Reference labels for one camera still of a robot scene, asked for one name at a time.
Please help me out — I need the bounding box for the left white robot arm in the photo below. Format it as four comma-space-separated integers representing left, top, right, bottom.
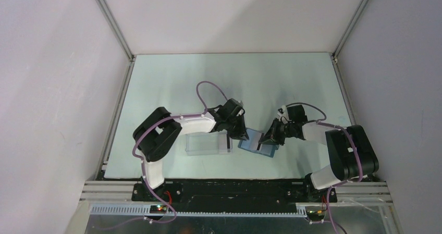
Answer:
132, 98, 249, 201

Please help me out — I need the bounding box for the aluminium frame rail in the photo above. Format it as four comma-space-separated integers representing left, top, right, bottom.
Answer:
95, 0, 134, 61

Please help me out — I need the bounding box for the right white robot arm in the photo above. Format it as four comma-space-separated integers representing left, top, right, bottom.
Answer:
259, 102, 379, 202

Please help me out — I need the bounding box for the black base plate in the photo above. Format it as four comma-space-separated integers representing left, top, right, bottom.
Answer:
154, 179, 327, 213

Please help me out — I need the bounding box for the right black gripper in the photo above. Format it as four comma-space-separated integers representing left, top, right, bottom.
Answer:
259, 117, 294, 146

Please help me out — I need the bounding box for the blue leather card holder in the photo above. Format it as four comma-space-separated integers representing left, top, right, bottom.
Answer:
238, 128, 279, 158

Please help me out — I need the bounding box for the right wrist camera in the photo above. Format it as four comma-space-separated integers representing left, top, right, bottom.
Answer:
278, 105, 288, 117

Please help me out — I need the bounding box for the clear plastic card box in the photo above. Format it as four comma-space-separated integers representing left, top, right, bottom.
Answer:
185, 131, 233, 156

